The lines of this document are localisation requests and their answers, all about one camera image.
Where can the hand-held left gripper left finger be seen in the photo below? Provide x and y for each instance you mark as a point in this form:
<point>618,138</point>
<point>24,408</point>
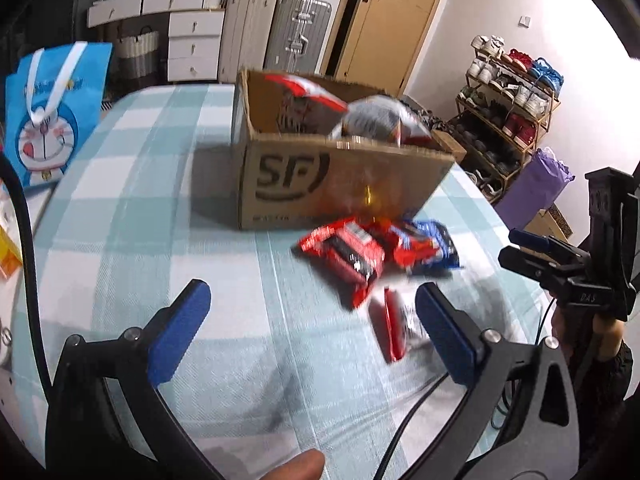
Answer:
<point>180,332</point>

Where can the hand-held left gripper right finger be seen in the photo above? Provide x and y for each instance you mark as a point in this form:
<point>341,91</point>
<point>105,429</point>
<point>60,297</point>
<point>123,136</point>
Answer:
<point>445,332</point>

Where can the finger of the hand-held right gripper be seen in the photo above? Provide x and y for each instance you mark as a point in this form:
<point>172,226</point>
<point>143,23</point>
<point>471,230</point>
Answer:
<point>532,240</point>
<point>530,262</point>

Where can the red blue snack packet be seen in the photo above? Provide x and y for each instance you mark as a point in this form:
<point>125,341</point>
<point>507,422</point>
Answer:
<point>425,247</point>

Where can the red snack packet black label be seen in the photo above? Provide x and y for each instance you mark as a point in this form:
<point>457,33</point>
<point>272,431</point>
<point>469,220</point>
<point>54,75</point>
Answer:
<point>345,255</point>

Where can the brown cardboard box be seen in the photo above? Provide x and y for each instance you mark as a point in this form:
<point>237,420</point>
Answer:
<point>300,185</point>

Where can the large red white snack packet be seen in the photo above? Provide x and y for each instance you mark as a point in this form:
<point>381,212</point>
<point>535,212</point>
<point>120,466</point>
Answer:
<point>305,90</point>

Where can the person's right forearm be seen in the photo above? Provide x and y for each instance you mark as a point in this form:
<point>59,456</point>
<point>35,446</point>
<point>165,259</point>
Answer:
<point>612,380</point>

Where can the person's right hand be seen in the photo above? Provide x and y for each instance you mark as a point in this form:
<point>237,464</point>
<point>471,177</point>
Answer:
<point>614,340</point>

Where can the person's left hand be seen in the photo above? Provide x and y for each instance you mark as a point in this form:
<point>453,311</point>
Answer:
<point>295,467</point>

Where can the printed cardboard box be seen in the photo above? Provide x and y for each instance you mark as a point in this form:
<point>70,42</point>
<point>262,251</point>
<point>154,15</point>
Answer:
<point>555,225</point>

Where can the purple gift bag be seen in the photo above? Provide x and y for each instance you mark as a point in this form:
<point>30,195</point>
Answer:
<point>535,190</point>

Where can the wooden shoe rack with shoes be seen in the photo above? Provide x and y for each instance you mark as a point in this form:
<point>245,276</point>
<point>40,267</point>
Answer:
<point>520,125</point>

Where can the small plain cardboard box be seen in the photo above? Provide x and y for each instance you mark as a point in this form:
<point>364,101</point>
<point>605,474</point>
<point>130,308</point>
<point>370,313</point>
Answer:
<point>450,145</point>

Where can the blue cartoon tote bag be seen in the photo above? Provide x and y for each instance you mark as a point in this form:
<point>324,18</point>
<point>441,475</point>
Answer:
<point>50,110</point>

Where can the wooden door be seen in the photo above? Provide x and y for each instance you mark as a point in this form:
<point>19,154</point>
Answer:
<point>395,20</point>

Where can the wicker basket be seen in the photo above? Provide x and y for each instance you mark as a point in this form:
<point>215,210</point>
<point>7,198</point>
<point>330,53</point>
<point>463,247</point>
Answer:
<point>137,55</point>

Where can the white drawer dresser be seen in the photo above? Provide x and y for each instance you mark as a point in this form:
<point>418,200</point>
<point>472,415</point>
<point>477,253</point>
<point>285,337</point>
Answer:
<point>192,35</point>

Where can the white suitcase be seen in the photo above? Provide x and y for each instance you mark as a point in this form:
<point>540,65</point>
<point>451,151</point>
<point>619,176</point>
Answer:
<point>247,30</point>

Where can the silver suitcase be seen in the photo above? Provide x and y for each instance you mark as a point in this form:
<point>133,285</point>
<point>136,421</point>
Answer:
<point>297,30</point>

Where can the dark tall cabinet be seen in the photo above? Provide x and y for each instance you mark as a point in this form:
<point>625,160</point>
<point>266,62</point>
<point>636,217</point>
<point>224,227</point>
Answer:
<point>45,0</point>

